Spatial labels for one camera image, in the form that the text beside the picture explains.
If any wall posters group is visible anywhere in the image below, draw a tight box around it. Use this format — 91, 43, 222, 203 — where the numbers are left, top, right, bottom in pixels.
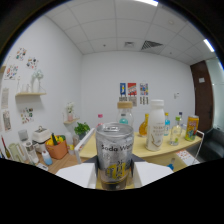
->
119, 82, 150, 106

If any black chair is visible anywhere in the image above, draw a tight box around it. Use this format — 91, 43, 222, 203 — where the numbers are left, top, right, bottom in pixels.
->
199, 128, 224, 162

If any wooden two-tier rack, white frame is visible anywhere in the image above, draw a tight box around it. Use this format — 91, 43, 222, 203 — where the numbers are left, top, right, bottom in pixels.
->
74, 128, 205, 168

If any orange basket with items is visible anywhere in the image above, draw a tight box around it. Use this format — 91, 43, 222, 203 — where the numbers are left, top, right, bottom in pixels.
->
44, 133, 69, 160

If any clear bottle with green cap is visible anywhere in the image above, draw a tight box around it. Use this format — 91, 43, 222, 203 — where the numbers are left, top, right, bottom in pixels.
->
170, 115, 183, 147

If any teal bottle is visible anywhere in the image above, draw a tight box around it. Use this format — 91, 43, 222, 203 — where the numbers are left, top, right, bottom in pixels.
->
119, 115, 130, 126

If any small wall shelf with flowerpot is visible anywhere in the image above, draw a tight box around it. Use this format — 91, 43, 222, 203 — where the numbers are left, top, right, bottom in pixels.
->
62, 101, 81, 126

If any slim light blue bottle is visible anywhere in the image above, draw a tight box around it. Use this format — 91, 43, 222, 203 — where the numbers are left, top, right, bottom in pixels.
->
163, 112, 171, 137

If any wooden wall shelf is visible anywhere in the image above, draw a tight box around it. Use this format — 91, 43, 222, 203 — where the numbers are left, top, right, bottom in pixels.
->
14, 91, 47, 99

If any glass jar with cork lid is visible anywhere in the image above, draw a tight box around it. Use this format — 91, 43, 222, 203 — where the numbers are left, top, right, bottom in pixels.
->
116, 101, 135, 128

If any amber round bottle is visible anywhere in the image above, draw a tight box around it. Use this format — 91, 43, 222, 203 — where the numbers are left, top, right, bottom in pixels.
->
138, 113, 150, 138

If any potted green plant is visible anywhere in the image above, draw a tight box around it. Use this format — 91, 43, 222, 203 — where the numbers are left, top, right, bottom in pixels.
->
73, 121, 91, 140

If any white vase with flowers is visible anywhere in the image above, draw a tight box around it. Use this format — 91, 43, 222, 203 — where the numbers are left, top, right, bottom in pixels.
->
31, 68, 45, 94

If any white paper sheet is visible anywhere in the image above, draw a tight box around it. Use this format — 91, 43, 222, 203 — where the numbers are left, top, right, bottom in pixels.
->
176, 149, 196, 167

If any small white and blue bottle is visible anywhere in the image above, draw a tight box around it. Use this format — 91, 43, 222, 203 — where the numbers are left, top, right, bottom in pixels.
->
41, 149, 54, 166

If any silver black soda water can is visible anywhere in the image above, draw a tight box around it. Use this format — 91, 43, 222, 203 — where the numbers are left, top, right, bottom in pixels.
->
95, 122, 135, 191

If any large white milk bottle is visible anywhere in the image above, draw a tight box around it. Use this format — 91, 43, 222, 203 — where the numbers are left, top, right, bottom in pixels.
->
145, 99, 166, 152

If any clear bottle with blue cap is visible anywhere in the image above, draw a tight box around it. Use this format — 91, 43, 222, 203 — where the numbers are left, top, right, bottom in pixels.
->
178, 111, 185, 134

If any small pink bottle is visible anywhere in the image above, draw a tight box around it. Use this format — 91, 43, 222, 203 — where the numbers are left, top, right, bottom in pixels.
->
96, 113, 104, 128

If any yellow colourful drink can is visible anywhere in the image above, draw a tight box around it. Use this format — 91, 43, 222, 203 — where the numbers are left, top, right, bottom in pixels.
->
184, 115, 200, 142

